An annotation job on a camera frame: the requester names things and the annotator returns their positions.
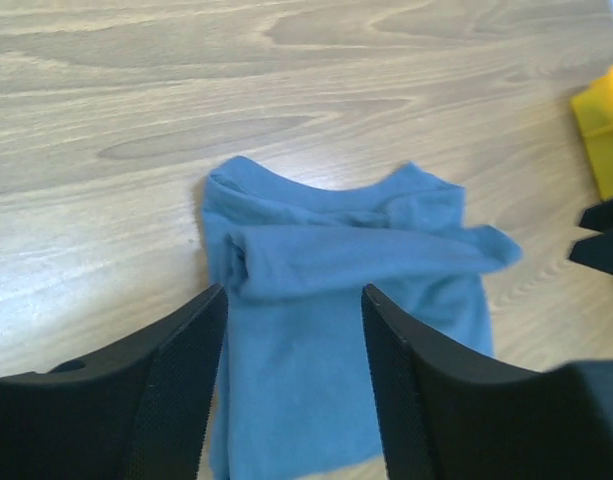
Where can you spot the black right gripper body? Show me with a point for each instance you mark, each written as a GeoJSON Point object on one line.
{"type": "Point", "coordinates": [596, 251]}

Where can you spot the teal blue t-shirt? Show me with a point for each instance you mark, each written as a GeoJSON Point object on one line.
{"type": "Point", "coordinates": [294, 394]}

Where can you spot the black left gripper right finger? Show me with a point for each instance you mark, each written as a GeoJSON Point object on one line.
{"type": "Point", "coordinates": [446, 411]}

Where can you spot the yellow plastic bin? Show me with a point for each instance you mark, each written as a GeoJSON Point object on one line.
{"type": "Point", "coordinates": [593, 110]}

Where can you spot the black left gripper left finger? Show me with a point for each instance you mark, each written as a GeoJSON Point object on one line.
{"type": "Point", "coordinates": [135, 409]}

